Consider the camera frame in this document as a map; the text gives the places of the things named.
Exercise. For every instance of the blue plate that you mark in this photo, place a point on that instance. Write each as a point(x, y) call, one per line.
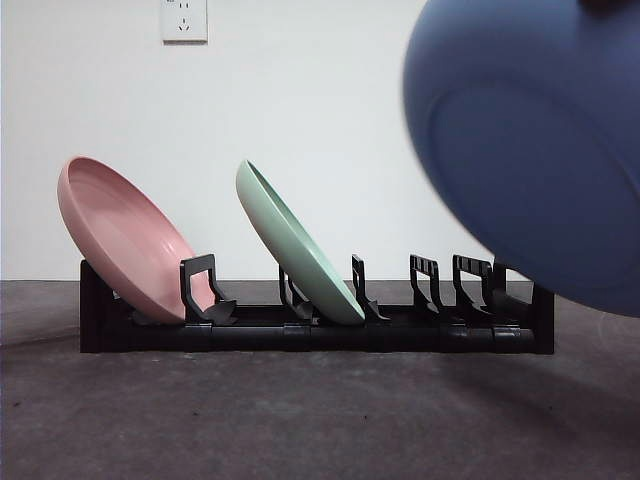
point(530, 150)

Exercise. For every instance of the white wall socket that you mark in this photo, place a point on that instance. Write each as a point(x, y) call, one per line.
point(185, 22)

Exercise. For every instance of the green plate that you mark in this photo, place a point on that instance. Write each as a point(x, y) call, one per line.
point(290, 240)

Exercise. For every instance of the black plastic dish rack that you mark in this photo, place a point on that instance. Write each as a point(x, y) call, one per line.
point(330, 340)

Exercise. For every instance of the pink plate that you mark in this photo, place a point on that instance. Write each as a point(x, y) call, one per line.
point(120, 230)

